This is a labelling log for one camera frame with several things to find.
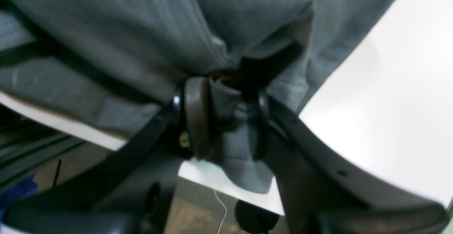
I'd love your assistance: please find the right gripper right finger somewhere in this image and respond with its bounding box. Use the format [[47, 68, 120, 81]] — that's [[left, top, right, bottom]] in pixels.
[[257, 92, 451, 234]]

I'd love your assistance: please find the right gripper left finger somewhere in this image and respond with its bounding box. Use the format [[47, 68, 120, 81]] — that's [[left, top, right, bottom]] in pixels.
[[3, 76, 210, 234]]

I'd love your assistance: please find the dark grey t-shirt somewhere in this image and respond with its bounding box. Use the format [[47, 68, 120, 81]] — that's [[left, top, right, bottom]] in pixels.
[[1, 0, 395, 194]]

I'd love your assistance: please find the white coiled cable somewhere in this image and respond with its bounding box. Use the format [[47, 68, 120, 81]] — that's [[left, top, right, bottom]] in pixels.
[[212, 189, 228, 234]]

